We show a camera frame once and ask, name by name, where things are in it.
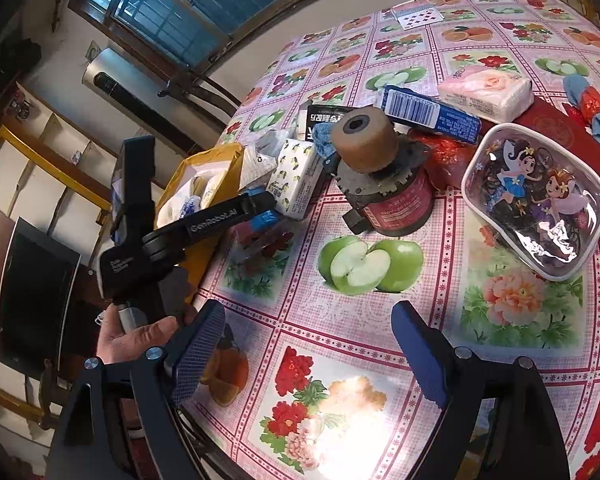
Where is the lemon print tissue pack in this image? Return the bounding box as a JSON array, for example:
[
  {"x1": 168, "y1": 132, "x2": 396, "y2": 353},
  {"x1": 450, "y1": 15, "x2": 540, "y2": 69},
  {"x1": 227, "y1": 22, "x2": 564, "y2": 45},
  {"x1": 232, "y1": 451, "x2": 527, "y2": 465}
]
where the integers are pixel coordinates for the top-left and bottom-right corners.
[{"x1": 266, "y1": 139, "x2": 323, "y2": 220}]

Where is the clear cartoon fairy pouch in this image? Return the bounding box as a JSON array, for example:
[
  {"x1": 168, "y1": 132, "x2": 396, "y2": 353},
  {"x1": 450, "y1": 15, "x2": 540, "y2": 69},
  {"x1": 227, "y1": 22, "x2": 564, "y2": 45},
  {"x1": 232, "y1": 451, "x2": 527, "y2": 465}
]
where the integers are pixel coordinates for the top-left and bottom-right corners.
[{"x1": 460, "y1": 122, "x2": 600, "y2": 282}]

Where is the black snack packet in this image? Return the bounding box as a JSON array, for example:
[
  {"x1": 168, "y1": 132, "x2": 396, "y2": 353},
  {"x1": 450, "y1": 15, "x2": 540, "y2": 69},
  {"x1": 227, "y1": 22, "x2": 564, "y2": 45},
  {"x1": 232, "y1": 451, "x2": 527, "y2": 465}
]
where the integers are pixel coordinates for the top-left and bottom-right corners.
[{"x1": 303, "y1": 104, "x2": 353, "y2": 142}]

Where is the blue barcode box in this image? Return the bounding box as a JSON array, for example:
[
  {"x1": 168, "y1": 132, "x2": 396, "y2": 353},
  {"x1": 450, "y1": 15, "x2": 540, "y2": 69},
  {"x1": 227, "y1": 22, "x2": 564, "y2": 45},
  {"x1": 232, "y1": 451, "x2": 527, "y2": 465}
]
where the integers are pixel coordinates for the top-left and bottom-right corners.
[{"x1": 375, "y1": 84, "x2": 482, "y2": 144}]

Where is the pink rose tissue pack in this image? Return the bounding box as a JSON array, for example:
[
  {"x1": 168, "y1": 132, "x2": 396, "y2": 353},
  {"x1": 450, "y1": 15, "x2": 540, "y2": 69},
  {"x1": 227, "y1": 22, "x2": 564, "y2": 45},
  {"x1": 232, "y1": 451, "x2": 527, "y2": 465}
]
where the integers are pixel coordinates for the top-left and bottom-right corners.
[{"x1": 438, "y1": 66, "x2": 534, "y2": 124}]

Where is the blue and red cloth toy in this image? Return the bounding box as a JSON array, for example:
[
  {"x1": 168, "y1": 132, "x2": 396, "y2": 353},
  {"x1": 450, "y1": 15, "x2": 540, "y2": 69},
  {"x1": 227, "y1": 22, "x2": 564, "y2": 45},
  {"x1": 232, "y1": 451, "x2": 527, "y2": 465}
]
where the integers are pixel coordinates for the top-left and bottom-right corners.
[{"x1": 562, "y1": 74, "x2": 600, "y2": 144}]

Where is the red crinkled plastic bag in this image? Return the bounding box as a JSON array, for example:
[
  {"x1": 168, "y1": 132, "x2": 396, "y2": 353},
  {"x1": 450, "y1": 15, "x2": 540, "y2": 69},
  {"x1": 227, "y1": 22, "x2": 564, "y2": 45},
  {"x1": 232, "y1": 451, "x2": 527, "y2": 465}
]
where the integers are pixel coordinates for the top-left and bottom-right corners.
[{"x1": 408, "y1": 129, "x2": 476, "y2": 191}]

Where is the person's left hand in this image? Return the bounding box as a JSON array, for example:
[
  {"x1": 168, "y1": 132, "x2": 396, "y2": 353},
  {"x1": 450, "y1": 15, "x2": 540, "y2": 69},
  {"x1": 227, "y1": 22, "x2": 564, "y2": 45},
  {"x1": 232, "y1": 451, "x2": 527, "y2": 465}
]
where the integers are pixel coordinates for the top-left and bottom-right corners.
[{"x1": 96, "y1": 304, "x2": 197, "y2": 364}]

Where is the black television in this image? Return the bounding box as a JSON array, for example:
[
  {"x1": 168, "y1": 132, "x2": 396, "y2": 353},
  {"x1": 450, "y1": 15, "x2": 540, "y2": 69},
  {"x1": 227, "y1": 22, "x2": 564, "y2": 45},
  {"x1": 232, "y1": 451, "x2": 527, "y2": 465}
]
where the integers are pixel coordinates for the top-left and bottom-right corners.
[{"x1": 0, "y1": 218, "x2": 81, "y2": 378}]

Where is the yellow storage box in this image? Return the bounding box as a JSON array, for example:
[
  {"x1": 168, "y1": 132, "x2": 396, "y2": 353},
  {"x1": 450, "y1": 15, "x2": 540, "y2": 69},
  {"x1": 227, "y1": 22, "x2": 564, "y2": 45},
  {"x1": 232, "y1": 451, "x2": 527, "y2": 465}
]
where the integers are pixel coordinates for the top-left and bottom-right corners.
[{"x1": 155, "y1": 143, "x2": 244, "y2": 302}]

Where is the silver tower air conditioner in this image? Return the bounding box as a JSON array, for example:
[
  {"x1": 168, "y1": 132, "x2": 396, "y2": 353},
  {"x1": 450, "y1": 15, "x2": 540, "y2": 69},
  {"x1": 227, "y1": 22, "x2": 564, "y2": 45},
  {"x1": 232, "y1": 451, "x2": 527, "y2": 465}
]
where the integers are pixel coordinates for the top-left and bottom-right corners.
[{"x1": 82, "y1": 48, "x2": 225, "y2": 156}]

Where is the dark wooden chair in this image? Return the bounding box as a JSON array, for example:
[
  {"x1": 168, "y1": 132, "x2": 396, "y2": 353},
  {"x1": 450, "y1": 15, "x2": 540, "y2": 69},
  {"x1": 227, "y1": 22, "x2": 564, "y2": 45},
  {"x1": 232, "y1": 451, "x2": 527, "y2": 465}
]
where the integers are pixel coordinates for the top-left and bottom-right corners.
[{"x1": 157, "y1": 67, "x2": 240, "y2": 117}]

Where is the floral fruit pattern tablecloth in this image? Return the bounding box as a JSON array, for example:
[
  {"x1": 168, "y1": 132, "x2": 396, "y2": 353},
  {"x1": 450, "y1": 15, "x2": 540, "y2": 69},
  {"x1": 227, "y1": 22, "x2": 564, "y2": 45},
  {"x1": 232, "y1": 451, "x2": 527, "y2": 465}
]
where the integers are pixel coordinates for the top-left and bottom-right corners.
[{"x1": 190, "y1": 0, "x2": 600, "y2": 479}]

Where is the red envelope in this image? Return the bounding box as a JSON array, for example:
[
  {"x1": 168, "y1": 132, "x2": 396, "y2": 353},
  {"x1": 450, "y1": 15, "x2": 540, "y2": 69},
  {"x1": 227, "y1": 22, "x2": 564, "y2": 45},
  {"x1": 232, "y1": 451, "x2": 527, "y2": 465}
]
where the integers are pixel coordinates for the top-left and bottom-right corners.
[{"x1": 514, "y1": 96, "x2": 600, "y2": 247}]

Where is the playing cards deck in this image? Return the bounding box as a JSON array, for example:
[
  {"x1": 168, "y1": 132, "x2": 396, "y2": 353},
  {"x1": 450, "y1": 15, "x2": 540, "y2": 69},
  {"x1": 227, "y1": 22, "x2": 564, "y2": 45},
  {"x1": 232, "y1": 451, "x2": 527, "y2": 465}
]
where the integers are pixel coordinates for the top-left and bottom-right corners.
[{"x1": 391, "y1": 0, "x2": 444, "y2": 30}]

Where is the white wall shelf unit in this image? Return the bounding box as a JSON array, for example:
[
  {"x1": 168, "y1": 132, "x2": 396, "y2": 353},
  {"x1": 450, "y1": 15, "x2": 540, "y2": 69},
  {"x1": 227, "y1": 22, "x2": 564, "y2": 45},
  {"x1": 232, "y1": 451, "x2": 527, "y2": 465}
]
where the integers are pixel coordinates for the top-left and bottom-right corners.
[{"x1": 0, "y1": 80, "x2": 116, "y2": 269}]

